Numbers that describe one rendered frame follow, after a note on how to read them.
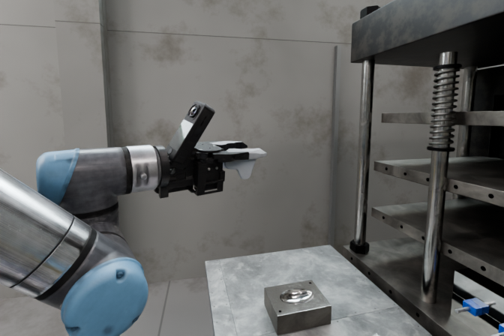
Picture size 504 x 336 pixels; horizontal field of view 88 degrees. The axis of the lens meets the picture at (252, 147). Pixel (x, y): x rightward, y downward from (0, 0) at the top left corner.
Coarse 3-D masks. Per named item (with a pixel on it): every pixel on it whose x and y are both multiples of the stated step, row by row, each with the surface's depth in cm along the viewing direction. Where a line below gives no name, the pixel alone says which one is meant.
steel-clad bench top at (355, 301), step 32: (256, 256) 136; (288, 256) 136; (320, 256) 136; (224, 288) 111; (256, 288) 111; (320, 288) 111; (352, 288) 111; (224, 320) 93; (256, 320) 93; (352, 320) 93; (384, 320) 93
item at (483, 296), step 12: (456, 276) 96; (468, 276) 93; (480, 276) 93; (456, 288) 96; (468, 288) 92; (480, 288) 88; (492, 288) 86; (456, 300) 96; (480, 300) 88; (492, 300) 84; (468, 312) 92; (492, 312) 85; (468, 324) 92; (480, 324) 88; (492, 324) 85
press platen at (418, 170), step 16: (384, 160) 138; (400, 160) 138; (416, 160) 138; (448, 160) 138; (464, 160) 138; (480, 160) 138; (496, 160) 138; (400, 176) 121; (416, 176) 112; (448, 176) 102; (464, 176) 102; (480, 176) 102; (496, 176) 102; (464, 192) 93; (480, 192) 88; (496, 192) 83
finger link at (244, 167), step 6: (228, 150) 49; (234, 150) 49; (240, 150) 50; (246, 150) 50; (252, 150) 50; (258, 150) 51; (252, 156) 50; (258, 156) 51; (264, 156) 52; (228, 162) 49; (234, 162) 49; (240, 162) 50; (246, 162) 50; (252, 162) 51; (228, 168) 49; (234, 168) 50; (240, 168) 50; (246, 168) 51; (252, 168) 51; (240, 174) 50; (246, 174) 51
